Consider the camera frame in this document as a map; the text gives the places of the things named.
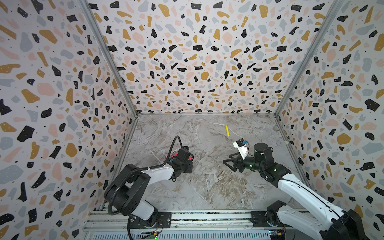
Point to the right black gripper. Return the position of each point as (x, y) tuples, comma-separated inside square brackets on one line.
[(237, 164)]

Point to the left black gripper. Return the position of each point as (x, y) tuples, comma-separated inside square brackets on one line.
[(189, 169)]

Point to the yellow highlighter pen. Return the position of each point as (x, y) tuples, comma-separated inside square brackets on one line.
[(227, 130)]

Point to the pink highlighter pen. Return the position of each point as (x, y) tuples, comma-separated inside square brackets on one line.
[(184, 156)]

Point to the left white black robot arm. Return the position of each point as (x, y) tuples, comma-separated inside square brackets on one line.
[(125, 194)]

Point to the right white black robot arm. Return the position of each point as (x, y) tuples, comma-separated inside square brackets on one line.
[(326, 222)]

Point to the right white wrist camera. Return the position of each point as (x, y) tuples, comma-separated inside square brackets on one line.
[(242, 146)]

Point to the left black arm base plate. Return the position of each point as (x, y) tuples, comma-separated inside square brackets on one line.
[(159, 220)]

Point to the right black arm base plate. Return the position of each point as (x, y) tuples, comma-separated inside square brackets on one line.
[(264, 219)]

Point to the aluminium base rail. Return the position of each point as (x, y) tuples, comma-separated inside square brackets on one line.
[(190, 225)]

